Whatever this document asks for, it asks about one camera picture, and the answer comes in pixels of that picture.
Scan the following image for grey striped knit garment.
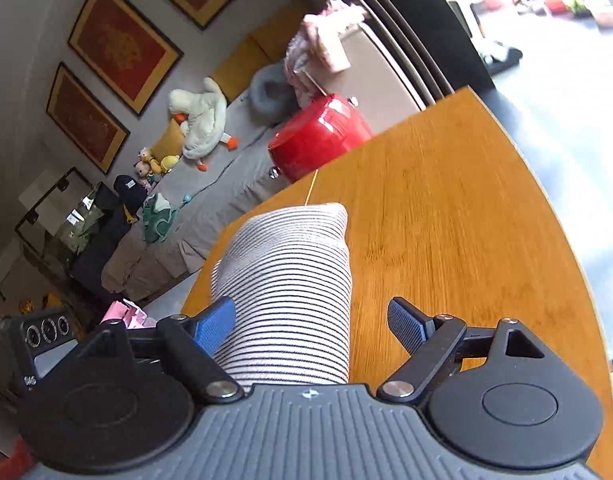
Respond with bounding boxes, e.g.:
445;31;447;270
211;203;353;389

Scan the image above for pink box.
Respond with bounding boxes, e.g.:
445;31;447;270
102;299;157;330

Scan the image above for glass fish tank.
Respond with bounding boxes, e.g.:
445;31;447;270
15;167;120;274

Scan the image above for green white plush toy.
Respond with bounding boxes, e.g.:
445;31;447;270
142;193;177;244

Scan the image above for grey covered sofa bed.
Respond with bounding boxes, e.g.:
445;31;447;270
100;89;308;302

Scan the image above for black cap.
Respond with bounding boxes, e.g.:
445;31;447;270
113;174;147;214

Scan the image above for small yellow doll toys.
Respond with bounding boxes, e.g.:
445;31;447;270
134;148;180;184

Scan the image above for yellow cushion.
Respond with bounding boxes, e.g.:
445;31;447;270
149;119;185;162

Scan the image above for white goose plush toy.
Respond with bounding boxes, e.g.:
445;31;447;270
169;77;239;171

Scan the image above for red framed picture lower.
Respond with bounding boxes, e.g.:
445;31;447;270
46;62;130;174

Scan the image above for red framed picture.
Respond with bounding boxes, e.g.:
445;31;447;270
46;62;130;174
68;0;183;117

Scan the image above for red glossy round stool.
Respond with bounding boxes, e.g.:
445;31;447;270
268;94;374;182

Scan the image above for grey neck pillow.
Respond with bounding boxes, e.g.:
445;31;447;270
249;63;299;126

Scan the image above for beige sofa armrest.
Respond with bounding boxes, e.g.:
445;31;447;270
303;24;426;133

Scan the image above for red framed picture upper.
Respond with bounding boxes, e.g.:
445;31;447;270
68;0;183;117

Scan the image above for pink patterned cloth pile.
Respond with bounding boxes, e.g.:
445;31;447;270
284;0;369;108

